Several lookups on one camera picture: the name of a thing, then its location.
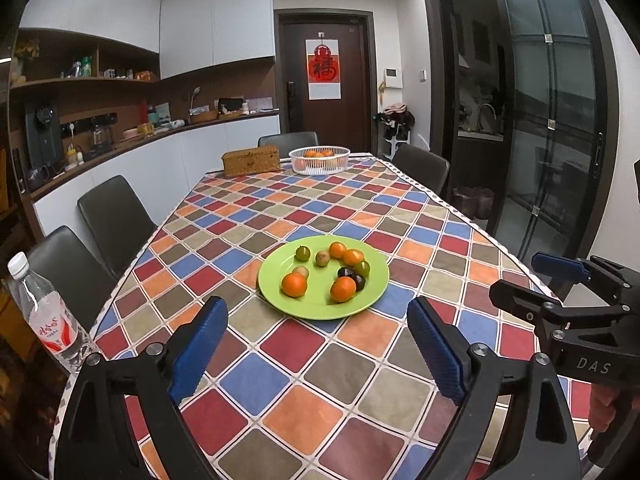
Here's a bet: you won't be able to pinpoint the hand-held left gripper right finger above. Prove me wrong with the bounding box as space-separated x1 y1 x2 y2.
406 296 583 480

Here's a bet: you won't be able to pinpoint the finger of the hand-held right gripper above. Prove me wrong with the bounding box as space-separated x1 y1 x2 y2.
489 279 634 342
531 252 640 307

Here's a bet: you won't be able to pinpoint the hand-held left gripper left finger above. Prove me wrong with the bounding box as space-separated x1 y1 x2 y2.
55 296 229 480

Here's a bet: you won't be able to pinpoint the green plate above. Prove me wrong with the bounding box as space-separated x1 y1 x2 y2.
257 235 390 321

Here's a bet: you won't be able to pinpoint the large orange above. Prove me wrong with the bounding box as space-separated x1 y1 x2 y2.
330 277 358 304

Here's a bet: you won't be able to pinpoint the medium orange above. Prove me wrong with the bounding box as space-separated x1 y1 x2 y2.
281 272 308 298

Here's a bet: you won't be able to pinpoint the person's right hand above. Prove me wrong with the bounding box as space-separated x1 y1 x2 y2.
589 383 633 434

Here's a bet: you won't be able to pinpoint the clear plastic water bottle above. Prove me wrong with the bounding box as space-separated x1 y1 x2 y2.
7 252 98 376

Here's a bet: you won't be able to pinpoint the dark grey dining chair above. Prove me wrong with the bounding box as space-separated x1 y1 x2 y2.
257 131 319 151
77 175 158 281
25 225 118 333
391 145 451 198

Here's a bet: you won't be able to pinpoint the black framed glass sliding door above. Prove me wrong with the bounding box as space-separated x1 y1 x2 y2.
492 0 613 291

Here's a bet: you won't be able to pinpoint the white lower counter cabinet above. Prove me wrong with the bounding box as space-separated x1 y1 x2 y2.
30 112 281 241

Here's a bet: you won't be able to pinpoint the wicker box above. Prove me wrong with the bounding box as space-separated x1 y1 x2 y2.
221 145 281 178

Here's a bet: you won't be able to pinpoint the shoe rack with clothes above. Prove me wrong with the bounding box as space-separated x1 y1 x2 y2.
375 102 416 161

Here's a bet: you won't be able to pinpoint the white plastic basket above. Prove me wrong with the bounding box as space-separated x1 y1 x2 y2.
288 146 351 177

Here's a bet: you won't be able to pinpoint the pile of oranges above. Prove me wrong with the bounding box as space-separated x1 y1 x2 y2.
295 149 346 170

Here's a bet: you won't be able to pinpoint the black countertop appliance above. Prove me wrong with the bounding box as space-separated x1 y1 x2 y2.
25 100 66 176

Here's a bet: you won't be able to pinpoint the dark brown door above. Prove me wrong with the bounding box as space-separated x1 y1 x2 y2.
275 10 377 153

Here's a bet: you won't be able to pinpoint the white red wall calendar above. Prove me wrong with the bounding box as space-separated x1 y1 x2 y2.
306 37 342 101

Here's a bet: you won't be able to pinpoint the white upper wall cabinets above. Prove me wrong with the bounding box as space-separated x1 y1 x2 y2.
20 0 276 81

